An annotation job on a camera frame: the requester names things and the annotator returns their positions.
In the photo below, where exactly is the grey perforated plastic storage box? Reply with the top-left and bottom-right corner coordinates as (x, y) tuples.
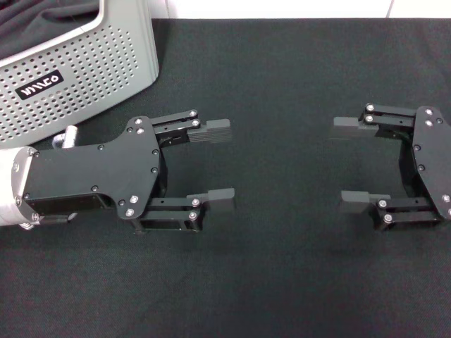
(0, 0), (160, 153)

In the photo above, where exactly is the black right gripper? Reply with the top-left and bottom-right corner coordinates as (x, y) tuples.
(327, 103), (451, 233)

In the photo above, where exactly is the left gripper silver plug connector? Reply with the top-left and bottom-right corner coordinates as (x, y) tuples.
(51, 125), (81, 151)

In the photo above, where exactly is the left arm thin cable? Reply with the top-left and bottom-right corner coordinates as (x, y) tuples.
(35, 215), (70, 227)

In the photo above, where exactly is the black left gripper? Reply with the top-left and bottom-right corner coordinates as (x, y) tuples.
(23, 115), (169, 220)

